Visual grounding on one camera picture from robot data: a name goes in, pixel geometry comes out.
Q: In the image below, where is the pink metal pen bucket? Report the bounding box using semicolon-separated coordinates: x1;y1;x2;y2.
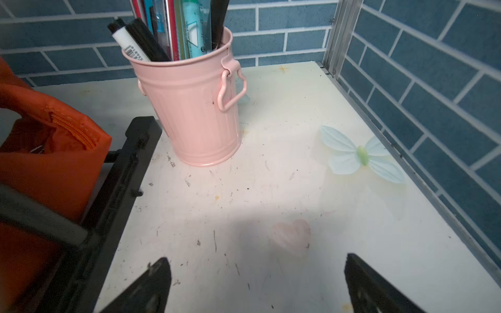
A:
127;28;248;167

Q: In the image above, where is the dark orange bag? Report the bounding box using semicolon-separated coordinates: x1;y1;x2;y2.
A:
1;62;112;310

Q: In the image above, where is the teal ruler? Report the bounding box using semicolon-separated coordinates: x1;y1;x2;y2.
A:
181;0;212;59

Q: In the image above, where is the white marker pen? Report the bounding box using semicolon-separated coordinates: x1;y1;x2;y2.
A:
108;18;150;61

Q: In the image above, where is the black clothes rack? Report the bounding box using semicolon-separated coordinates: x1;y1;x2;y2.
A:
1;117;162;312

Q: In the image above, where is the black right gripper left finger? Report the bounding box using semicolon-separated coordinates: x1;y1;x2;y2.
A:
102;257;172;313

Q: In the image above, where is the white butterfly sticker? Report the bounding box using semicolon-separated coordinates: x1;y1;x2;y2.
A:
320;125;404;184

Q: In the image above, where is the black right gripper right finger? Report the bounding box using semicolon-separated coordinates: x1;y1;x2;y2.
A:
344;253;424;313

